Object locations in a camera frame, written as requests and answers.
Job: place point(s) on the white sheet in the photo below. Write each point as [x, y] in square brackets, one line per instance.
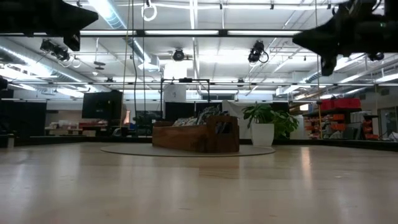
[234, 109]

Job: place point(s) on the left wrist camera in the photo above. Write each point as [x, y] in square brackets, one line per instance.
[73, 42]

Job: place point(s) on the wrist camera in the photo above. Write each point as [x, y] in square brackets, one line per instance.
[328, 66]
[73, 42]

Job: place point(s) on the white box unit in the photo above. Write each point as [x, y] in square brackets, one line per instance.
[175, 93]

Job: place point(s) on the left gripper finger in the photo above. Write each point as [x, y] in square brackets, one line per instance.
[79, 15]

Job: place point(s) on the dark storage shelf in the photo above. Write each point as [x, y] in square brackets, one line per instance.
[340, 122]

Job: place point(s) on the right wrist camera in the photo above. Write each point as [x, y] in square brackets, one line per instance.
[328, 66]

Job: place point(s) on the red low table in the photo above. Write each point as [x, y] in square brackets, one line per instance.
[93, 125]

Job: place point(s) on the dark blue tea bag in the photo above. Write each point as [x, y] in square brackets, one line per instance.
[209, 113]

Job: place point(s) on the background black frame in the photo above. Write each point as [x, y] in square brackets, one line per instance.
[161, 99]

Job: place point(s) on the red storage crate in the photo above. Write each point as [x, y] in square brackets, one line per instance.
[347, 103]
[327, 104]

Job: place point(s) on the green plant white pot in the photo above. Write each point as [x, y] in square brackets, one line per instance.
[262, 133]

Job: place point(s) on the wooden compartment box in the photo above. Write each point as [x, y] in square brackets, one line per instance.
[186, 138]

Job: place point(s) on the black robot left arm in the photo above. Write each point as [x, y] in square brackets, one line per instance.
[9, 15]

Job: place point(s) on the large black monitor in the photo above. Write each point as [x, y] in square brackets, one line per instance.
[102, 105]

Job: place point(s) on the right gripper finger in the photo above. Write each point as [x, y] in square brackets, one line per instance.
[320, 39]

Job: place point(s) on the round grey mat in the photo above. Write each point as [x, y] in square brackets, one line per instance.
[130, 150]

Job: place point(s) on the black partition panel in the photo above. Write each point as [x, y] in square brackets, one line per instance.
[23, 118]

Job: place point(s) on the glass door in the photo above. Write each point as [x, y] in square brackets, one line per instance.
[388, 123]

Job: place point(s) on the ceiling-mounted black camera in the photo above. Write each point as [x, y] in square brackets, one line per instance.
[55, 49]
[257, 51]
[376, 57]
[178, 55]

